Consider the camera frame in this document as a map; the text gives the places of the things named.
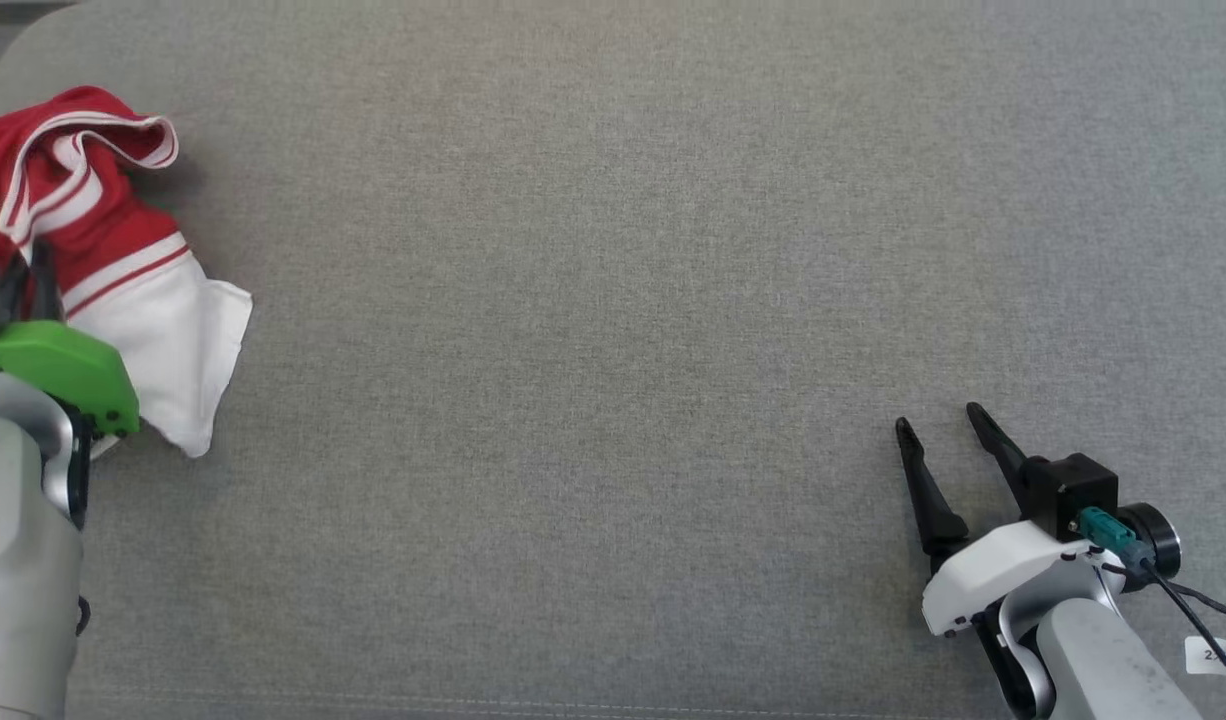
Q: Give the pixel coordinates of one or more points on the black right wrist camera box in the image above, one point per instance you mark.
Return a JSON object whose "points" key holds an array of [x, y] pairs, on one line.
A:
{"points": [[1068, 495]]}

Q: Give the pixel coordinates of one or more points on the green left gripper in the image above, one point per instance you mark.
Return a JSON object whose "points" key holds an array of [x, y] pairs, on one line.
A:
{"points": [[63, 360]]}

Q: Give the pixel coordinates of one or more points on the red jersey with white sleeves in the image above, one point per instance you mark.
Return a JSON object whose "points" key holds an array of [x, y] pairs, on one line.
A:
{"points": [[123, 260]]}

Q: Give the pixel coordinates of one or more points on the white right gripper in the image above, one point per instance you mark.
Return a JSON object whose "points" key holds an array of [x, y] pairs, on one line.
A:
{"points": [[1003, 570]]}

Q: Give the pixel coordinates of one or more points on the black right wrist cylinder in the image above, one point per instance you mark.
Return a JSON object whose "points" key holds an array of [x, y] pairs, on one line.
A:
{"points": [[1161, 535]]}

